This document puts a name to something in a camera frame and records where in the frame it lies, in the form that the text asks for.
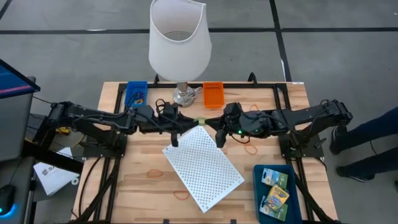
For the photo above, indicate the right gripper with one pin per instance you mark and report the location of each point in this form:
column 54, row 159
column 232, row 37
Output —
column 234, row 126

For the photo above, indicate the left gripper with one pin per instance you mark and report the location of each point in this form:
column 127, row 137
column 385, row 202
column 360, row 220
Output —
column 155, row 124

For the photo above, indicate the orange plastic basket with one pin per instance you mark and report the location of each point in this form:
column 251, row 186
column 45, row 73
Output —
column 213, row 96

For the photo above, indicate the orange rubber band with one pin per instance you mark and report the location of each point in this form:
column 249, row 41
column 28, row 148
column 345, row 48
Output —
column 251, row 154
column 253, row 105
column 147, row 173
column 174, row 194

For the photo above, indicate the green blue card box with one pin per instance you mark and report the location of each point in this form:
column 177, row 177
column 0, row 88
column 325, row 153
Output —
column 275, row 215
column 274, row 178

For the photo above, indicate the yellow green crayon box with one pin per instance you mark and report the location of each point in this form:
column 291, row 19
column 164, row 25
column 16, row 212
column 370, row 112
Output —
column 276, row 197

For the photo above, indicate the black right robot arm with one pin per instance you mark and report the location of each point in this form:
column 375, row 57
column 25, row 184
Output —
column 298, row 118

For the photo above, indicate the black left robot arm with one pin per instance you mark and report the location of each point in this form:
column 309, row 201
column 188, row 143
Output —
column 93, row 113

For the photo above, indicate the dark side desk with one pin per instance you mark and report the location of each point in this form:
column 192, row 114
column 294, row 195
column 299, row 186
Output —
column 17, row 174

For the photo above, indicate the silver metal lamp base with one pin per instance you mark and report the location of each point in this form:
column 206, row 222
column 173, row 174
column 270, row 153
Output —
column 183, row 98

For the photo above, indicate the white perforated metal shelf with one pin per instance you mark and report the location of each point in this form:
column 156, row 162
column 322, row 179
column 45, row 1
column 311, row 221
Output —
column 202, row 171

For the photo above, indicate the white fabric lamp shade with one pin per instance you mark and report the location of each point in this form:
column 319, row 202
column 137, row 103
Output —
column 180, row 59

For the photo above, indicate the blue plastic basket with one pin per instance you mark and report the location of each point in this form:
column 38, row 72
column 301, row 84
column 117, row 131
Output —
column 132, row 87

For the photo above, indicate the teal plastic bin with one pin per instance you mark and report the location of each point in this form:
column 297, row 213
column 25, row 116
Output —
column 294, row 189

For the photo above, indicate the white paper sheets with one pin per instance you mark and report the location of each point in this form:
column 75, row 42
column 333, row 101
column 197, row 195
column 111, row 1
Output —
column 53, row 177

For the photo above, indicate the person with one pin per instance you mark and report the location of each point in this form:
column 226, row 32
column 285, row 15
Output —
column 373, row 124

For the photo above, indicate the computer monitor with blue screen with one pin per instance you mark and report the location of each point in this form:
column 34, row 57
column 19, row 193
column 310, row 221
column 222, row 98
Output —
column 12, row 82

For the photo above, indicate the black computer mouse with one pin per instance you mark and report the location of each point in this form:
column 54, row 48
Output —
column 6, row 197

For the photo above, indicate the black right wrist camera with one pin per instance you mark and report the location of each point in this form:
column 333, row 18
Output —
column 233, row 109

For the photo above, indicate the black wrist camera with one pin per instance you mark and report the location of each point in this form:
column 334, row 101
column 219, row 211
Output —
column 233, row 109
column 170, row 109

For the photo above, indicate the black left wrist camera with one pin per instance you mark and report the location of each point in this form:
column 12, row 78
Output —
column 170, row 109

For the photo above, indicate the black frame clamp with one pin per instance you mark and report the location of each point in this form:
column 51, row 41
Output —
column 156, row 78
column 252, row 77

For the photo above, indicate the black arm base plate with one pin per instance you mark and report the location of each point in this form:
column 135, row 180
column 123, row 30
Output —
column 93, row 152
column 311, row 151

